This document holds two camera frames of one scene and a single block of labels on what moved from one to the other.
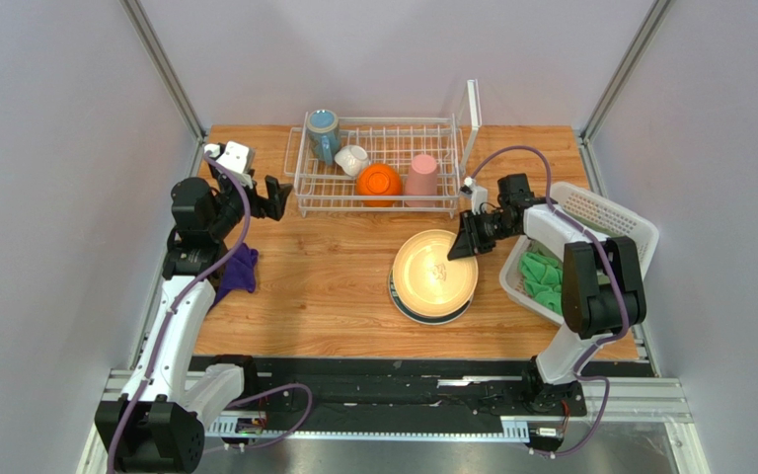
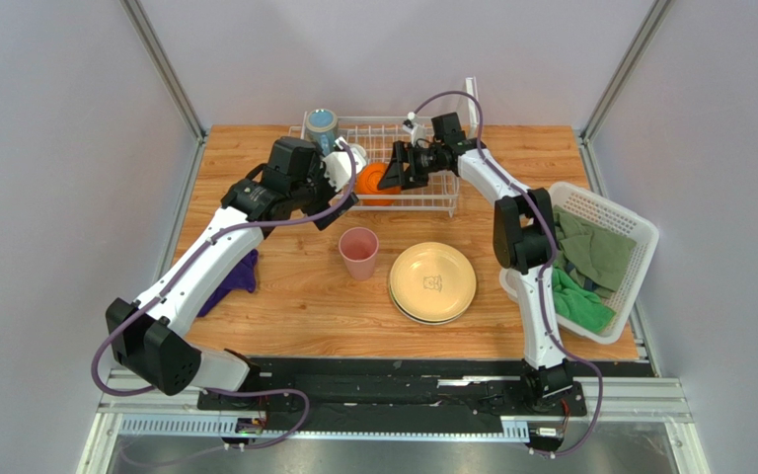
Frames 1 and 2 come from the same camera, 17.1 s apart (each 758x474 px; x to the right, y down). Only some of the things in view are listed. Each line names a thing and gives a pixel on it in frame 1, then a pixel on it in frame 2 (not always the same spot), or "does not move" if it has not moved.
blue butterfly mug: (324, 133) does not move
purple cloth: (239, 272) does not move
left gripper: (267, 207) -> (329, 193)
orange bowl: (378, 179) does not move
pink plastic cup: (421, 180) -> (359, 246)
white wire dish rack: (382, 163) does not move
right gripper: (475, 227) -> (407, 164)
